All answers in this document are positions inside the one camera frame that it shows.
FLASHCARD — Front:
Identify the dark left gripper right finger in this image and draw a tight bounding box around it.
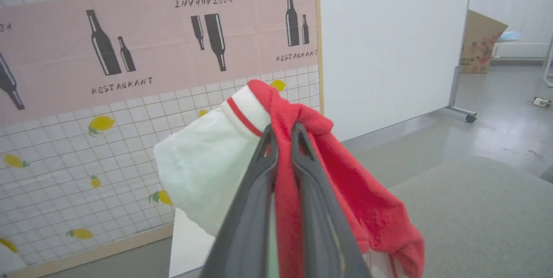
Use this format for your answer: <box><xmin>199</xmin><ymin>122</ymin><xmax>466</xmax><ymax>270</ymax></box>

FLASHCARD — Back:
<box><xmin>290</xmin><ymin>122</ymin><xmax>373</xmax><ymax>278</ymax></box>

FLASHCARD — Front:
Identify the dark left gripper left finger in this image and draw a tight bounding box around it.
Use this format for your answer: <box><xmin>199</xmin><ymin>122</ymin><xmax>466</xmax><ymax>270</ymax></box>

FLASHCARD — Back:
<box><xmin>200</xmin><ymin>124</ymin><xmax>280</xmax><ymax>278</ymax></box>

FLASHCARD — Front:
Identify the red and white shirt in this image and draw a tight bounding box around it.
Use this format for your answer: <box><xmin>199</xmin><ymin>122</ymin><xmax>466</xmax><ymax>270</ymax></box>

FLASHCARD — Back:
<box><xmin>153</xmin><ymin>79</ymin><xmax>426</xmax><ymax>278</ymax></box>

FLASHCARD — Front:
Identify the white flat board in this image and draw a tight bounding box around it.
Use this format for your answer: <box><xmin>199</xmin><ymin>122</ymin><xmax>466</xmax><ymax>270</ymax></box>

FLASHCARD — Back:
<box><xmin>168</xmin><ymin>208</ymin><xmax>216</xmax><ymax>278</ymax></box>

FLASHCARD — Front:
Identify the grey fabric sofa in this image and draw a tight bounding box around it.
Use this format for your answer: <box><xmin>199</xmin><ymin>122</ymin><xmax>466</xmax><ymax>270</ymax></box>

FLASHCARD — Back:
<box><xmin>388</xmin><ymin>155</ymin><xmax>553</xmax><ymax>278</ymax></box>

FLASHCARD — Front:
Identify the white rolling partition board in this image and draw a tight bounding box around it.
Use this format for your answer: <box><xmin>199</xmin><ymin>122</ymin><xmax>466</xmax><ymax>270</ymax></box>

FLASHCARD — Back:
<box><xmin>319</xmin><ymin>0</ymin><xmax>478</xmax><ymax>142</ymax></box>

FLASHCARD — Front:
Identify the restaurant print backdrop panel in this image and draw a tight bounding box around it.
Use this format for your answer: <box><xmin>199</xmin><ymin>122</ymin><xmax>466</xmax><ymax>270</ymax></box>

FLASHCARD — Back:
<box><xmin>0</xmin><ymin>0</ymin><xmax>324</xmax><ymax>278</ymax></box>

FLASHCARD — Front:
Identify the cardboard box with red print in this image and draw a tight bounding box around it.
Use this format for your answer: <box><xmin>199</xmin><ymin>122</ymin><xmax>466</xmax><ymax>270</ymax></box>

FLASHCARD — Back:
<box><xmin>459</xmin><ymin>9</ymin><xmax>509</xmax><ymax>74</ymax></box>

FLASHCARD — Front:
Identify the white metal rack leg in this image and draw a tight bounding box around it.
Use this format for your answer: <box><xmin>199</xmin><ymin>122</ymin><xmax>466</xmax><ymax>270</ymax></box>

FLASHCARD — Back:
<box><xmin>543</xmin><ymin>32</ymin><xmax>553</xmax><ymax>88</ymax></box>

